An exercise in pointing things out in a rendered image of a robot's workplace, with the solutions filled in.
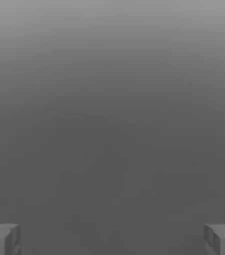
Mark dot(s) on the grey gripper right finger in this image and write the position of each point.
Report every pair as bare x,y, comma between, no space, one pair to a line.
224,239

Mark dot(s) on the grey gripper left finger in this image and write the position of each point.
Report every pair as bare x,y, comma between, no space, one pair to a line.
0,239

